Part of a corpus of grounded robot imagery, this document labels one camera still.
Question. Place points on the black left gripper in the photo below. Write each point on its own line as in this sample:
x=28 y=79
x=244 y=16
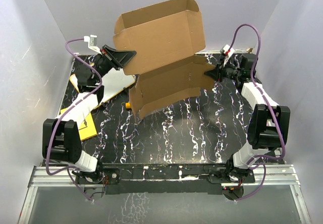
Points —
x=117 y=59

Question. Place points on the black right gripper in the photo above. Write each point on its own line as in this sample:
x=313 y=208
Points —
x=217 y=73

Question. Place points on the brown cardboard box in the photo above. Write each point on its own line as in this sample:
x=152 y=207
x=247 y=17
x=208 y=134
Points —
x=167 y=38

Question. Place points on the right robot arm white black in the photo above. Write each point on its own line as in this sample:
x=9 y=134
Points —
x=269 y=124

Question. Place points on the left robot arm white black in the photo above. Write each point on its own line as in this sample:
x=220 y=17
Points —
x=60 y=136

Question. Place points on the yellow notebook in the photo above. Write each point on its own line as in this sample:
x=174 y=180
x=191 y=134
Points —
x=86 y=126

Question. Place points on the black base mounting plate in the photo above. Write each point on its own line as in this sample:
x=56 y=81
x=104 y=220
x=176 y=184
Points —
x=210 y=178

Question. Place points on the whiteboard with orange frame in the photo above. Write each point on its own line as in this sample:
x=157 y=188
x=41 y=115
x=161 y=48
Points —
x=115 y=82

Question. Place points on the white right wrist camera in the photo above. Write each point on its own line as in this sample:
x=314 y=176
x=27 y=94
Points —
x=226 y=53

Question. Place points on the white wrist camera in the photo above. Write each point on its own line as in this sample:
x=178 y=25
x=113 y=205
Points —
x=226 y=53
x=92 y=43

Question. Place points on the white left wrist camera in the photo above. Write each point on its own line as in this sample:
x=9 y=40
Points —
x=92 y=43

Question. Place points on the aluminium rail frame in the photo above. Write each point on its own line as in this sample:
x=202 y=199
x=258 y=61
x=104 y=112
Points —
x=55 y=199

